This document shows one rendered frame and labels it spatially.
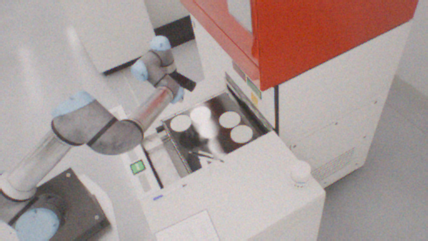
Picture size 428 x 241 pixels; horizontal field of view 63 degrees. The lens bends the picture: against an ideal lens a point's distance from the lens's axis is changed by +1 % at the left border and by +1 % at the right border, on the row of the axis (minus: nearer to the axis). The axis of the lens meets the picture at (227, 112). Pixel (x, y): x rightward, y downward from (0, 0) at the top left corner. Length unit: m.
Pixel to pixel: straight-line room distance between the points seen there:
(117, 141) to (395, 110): 2.33
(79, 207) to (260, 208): 0.71
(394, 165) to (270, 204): 1.49
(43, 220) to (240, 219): 0.65
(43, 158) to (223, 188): 0.63
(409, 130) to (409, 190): 0.50
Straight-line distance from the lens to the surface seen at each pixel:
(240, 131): 1.58
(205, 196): 1.35
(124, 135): 1.07
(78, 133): 1.07
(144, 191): 1.44
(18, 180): 1.26
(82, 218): 1.53
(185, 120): 1.67
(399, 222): 2.45
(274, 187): 1.34
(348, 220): 2.38
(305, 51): 1.29
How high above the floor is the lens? 2.14
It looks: 49 degrees down
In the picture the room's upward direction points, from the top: 10 degrees counter-clockwise
